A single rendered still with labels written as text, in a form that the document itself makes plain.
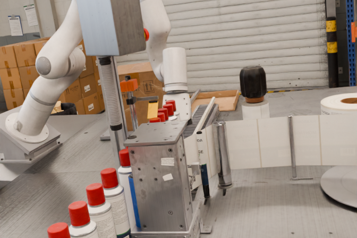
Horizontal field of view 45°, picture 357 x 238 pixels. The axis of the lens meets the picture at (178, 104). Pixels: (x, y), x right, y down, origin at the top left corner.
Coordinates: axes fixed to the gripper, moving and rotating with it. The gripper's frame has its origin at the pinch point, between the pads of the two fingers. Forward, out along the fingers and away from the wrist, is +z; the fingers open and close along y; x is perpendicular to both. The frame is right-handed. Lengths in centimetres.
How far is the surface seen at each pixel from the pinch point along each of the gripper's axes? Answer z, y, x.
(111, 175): 9, 1, -65
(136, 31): -27.8, -0.5, -40.1
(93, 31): -29, -13, -40
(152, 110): -7.6, -1.7, -25.0
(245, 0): -174, 2, 379
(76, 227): 17, 0, -78
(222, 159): 7.7, 19.1, -28.9
